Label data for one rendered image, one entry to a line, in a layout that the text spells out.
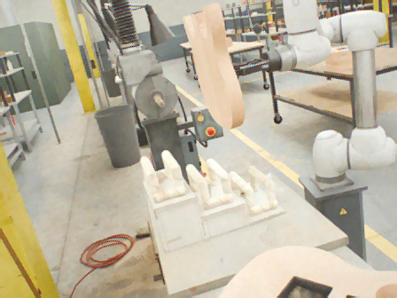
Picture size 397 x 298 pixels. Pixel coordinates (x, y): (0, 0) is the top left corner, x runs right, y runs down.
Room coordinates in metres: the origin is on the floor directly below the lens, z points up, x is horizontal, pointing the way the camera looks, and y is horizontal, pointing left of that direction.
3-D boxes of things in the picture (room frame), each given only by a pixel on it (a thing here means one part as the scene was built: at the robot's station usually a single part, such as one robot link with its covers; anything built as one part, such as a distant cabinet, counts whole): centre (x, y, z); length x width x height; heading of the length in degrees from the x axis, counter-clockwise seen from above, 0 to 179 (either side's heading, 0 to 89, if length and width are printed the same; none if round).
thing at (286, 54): (1.41, -0.33, 1.46); 0.09 x 0.06 x 0.09; 13
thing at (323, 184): (1.89, -0.62, 0.73); 0.22 x 0.18 x 0.06; 3
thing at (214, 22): (1.22, -0.10, 1.63); 0.07 x 0.04 x 0.10; 12
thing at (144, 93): (2.47, 0.25, 1.25); 0.41 x 0.27 x 0.26; 10
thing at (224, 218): (1.33, 0.01, 0.98); 0.27 x 0.16 x 0.09; 14
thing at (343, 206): (1.87, -0.62, 0.35); 0.28 x 0.28 x 0.70; 3
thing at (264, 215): (1.37, -0.14, 0.94); 0.27 x 0.15 x 0.01; 14
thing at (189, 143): (2.55, 0.11, 0.93); 0.15 x 0.10 x 0.55; 10
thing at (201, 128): (2.42, 0.00, 0.99); 0.24 x 0.21 x 0.26; 10
